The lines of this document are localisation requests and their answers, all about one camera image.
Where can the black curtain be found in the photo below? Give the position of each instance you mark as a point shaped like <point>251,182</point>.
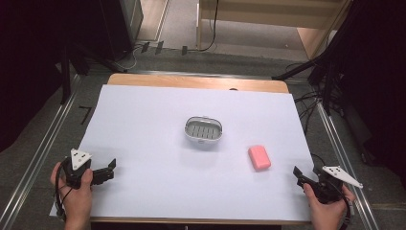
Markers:
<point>28,48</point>
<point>376,64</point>

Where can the wooden table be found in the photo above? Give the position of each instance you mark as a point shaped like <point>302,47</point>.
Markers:
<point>178,81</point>

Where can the person's left hand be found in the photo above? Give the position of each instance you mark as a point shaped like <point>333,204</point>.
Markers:
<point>76,201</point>

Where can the metal floor rail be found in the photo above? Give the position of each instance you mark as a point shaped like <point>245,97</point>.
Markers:
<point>38,150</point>
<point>344,153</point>

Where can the pink soap bar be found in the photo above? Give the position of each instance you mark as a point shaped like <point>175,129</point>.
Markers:
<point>259,157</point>

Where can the black metal stand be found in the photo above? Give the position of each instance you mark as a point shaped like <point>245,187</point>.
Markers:
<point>327,86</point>

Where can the light wooden furniture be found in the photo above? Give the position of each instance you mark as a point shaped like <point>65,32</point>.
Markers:
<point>265,12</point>

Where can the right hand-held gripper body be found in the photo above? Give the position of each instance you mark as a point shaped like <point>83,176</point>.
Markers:
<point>328,190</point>

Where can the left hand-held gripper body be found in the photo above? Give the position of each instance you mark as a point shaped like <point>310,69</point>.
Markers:
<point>78,158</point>

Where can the white paper sheet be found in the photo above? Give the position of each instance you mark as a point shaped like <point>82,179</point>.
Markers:
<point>153,153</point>

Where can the person's right hand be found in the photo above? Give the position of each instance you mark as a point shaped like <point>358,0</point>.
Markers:
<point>328,214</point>

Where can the white soap dish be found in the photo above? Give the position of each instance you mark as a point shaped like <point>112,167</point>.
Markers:
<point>203,130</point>

